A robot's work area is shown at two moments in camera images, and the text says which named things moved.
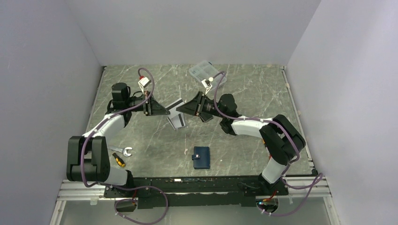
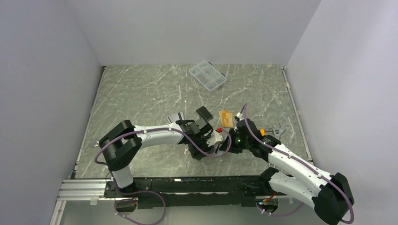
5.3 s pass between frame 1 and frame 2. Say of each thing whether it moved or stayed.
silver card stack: stayed
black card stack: stayed
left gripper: moved
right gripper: moved
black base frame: stayed
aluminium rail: stayed
